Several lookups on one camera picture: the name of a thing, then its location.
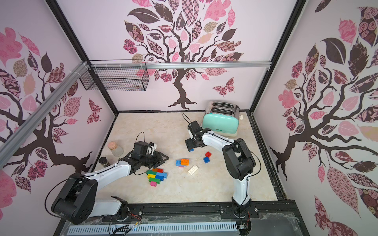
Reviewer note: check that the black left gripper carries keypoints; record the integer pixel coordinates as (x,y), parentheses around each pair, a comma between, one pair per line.
(160,160)

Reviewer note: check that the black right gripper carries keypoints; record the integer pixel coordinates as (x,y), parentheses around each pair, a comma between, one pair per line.
(192,142)

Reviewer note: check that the dark green brick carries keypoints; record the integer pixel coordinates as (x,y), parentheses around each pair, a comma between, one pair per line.
(150,172)

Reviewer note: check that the yellow lego brick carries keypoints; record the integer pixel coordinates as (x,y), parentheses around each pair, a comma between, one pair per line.
(151,176)

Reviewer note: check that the light green lego brick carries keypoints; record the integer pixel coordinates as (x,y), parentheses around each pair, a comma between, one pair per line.
(157,181)

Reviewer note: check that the orange lego brick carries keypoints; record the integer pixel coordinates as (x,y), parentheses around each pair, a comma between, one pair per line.
(184,162)

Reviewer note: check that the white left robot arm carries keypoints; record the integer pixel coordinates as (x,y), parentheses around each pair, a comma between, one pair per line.
(77,200)

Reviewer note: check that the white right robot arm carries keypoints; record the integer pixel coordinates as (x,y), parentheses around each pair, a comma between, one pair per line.
(240,161)

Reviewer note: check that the white lego plate brick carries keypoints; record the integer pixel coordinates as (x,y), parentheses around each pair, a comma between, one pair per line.
(193,170)

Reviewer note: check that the small blue 2x2 brick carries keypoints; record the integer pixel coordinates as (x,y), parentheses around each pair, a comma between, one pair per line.
(206,160)

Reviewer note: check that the mint green toaster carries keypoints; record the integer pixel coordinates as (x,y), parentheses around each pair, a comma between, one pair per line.
(222,117)

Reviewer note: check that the cork stoppered glass bottle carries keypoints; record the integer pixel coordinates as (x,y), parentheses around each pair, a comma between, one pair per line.
(115,149)

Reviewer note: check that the small dark labelled bottle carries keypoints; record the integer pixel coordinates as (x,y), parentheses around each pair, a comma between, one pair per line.
(103,161)

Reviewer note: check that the white vented base strip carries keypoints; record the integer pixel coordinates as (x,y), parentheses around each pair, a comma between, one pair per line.
(156,228)

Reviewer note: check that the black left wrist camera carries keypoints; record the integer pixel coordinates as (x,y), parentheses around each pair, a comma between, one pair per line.
(143,149)

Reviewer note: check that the black wire basket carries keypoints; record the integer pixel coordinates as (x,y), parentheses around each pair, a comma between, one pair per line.
(116,75)

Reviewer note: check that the aluminium rail back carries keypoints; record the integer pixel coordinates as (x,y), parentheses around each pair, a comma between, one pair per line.
(180,65)

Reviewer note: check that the aluminium rail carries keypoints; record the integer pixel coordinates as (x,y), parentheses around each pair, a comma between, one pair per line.
(11,145)
(180,65)

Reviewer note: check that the aluminium rail left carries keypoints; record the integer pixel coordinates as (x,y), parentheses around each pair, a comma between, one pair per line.
(11,145)

